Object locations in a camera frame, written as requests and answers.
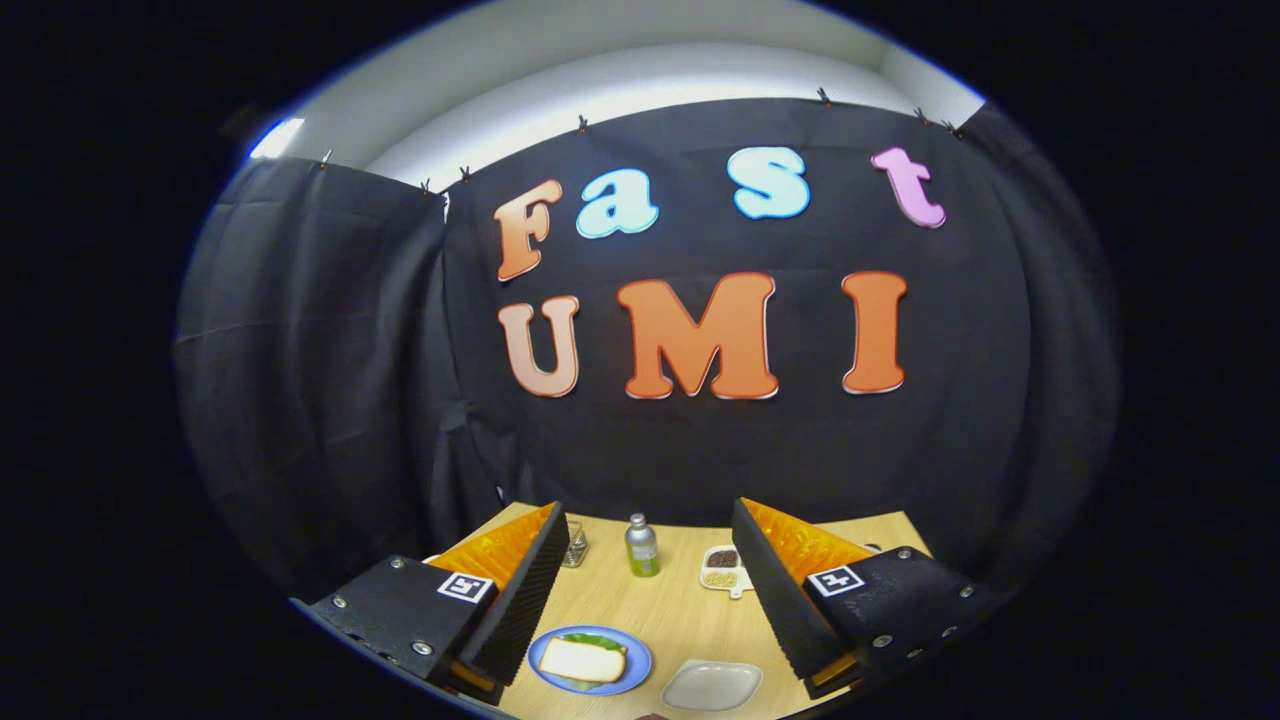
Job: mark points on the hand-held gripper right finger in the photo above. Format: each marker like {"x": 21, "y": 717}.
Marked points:
{"x": 775, "y": 590}

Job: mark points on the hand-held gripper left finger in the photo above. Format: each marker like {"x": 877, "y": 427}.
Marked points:
{"x": 520, "y": 600}

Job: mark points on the green lettuce leaf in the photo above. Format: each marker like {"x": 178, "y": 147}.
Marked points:
{"x": 590, "y": 640}

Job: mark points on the toasted bread slice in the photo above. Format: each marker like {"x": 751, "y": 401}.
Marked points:
{"x": 585, "y": 662}

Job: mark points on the white divided dish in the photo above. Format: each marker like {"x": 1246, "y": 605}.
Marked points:
{"x": 745, "y": 580}

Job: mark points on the pile of yellow soybeans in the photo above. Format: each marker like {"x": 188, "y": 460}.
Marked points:
{"x": 720, "y": 579}

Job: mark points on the pile of dark red beans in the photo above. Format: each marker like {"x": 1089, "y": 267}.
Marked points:
{"x": 722, "y": 558}

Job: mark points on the white oval dish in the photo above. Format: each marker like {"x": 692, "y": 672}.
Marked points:
{"x": 710, "y": 685}

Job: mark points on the aluminium bottle with green label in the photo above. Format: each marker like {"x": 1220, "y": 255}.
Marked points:
{"x": 642, "y": 550}

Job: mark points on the blue round plate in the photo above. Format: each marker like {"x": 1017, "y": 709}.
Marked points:
{"x": 638, "y": 660}

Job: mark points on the row of black cloth clips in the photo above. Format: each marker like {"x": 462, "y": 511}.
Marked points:
{"x": 582, "y": 124}

